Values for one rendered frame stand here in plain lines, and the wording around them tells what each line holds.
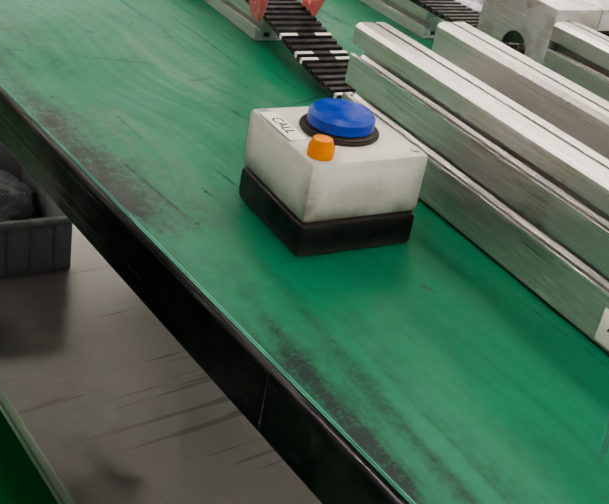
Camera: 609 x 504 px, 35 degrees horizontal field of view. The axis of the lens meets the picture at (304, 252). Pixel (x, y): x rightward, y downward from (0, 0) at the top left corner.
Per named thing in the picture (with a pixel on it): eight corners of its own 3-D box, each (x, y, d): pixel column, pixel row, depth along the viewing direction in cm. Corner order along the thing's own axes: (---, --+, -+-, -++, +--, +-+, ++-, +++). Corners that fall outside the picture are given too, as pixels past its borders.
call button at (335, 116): (292, 127, 58) (297, 96, 57) (348, 124, 60) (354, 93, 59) (324, 156, 56) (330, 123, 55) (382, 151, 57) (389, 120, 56)
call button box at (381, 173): (236, 195, 62) (249, 102, 58) (365, 182, 66) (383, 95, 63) (295, 259, 56) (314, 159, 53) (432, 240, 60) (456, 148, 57)
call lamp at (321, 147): (301, 150, 54) (305, 130, 54) (324, 148, 55) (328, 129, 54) (314, 162, 53) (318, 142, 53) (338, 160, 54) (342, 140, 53)
